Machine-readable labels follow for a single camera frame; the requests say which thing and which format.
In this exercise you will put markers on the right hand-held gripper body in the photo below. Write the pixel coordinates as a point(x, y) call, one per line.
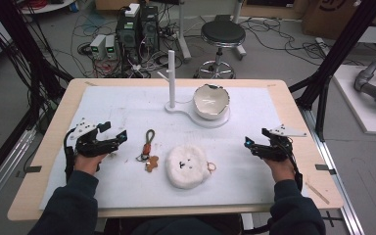
point(279, 145)

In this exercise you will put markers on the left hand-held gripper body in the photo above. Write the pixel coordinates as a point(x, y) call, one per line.
point(89, 145)

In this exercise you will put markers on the white hook stand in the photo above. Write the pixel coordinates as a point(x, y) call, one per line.
point(176, 107)

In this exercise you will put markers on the person's left hand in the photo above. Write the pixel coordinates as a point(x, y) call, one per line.
point(88, 163)

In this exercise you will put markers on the person's right hand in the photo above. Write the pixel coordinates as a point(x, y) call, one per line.
point(282, 169)

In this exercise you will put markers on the wooden table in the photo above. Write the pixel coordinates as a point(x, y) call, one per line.
point(303, 156)

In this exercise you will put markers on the white table mat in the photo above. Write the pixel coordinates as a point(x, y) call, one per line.
point(241, 176)

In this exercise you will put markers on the black tape piece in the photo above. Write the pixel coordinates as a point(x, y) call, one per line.
point(323, 167)
point(32, 169)

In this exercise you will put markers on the white eggshell bowl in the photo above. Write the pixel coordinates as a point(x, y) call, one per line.
point(210, 101)

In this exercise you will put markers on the thin wooden stick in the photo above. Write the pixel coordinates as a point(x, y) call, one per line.
point(317, 193)

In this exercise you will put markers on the grey power supply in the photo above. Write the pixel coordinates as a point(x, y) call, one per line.
point(97, 45)
point(110, 46)

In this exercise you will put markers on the white floor board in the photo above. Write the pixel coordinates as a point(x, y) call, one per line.
point(355, 107)

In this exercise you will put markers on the black computer tower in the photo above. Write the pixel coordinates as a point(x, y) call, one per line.
point(150, 27)
point(128, 36)

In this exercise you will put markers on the black round stool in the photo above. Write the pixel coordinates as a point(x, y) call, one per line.
point(222, 36)

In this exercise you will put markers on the cardboard box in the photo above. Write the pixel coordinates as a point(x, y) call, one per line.
point(326, 16)

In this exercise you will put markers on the black metal frame strut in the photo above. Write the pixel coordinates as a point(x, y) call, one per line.
point(23, 49)
point(336, 55)

